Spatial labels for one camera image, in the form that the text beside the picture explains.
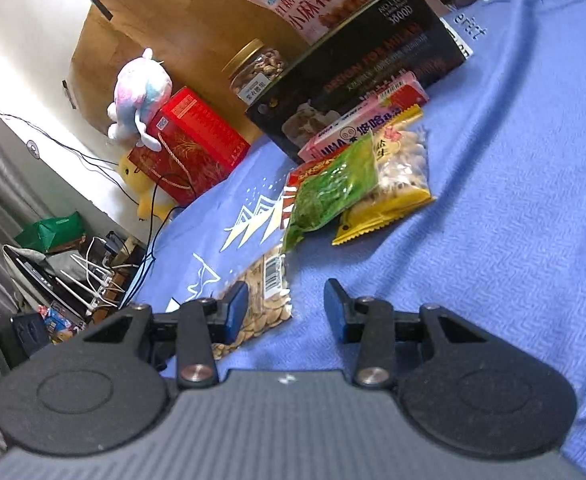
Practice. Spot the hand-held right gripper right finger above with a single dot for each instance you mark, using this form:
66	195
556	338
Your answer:
335	310

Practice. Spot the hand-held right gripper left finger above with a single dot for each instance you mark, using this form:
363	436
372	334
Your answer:
235	310

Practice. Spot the clear seed packet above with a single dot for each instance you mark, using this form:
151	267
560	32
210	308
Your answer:
268	305

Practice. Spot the green pea packet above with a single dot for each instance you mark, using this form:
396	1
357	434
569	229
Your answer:
333	190

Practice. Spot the red snack packet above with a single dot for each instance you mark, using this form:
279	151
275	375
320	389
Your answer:
293	195

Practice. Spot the yellow nut packet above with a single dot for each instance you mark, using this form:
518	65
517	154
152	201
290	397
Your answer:
403	180

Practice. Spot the pink snack box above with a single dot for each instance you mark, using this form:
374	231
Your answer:
368	115

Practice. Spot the black tin box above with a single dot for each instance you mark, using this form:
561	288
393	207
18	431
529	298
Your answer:
373	55

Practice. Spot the grey laptop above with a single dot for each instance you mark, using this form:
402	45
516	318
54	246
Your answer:
28	270

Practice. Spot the green bag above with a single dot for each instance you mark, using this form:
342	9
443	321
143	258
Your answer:
50	232

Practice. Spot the yellow plush duck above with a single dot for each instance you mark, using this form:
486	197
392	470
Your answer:
148	190

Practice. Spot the red gift box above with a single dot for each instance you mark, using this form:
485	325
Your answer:
203	140

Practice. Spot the blue printed bed sheet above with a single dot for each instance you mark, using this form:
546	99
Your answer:
498	210

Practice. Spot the pink and blue plush toy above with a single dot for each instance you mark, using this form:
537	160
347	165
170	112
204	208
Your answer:
138	95

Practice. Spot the nut jar with white label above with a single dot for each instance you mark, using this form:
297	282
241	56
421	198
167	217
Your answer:
258	72

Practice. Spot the wooden headboard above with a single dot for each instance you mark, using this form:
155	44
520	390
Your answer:
173	10

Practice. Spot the large pink snack bag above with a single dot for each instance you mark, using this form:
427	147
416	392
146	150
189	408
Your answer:
318	0

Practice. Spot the black tape strip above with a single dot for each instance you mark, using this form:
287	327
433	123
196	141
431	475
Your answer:
98	1

